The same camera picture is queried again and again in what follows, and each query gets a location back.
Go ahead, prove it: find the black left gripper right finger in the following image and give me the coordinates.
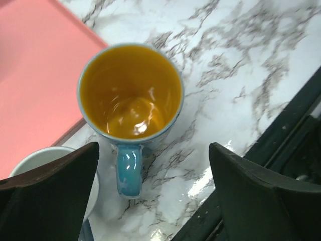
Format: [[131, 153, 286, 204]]
[[209, 143, 320, 240]]

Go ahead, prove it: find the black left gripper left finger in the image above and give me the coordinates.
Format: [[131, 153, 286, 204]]
[[1, 142, 99, 240]]

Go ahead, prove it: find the small grey-purple mug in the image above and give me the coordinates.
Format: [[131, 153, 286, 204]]
[[9, 147, 99, 240]]

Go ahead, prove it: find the blue-bottom beige mug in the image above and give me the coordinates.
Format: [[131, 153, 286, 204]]
[[77, 43, 184, 199]]

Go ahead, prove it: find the pink plastic tray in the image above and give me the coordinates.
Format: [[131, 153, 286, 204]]
[[1, 1, 106, 179]]

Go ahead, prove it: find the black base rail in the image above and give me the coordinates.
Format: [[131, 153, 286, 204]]
[[173, 70, 320, 240]]

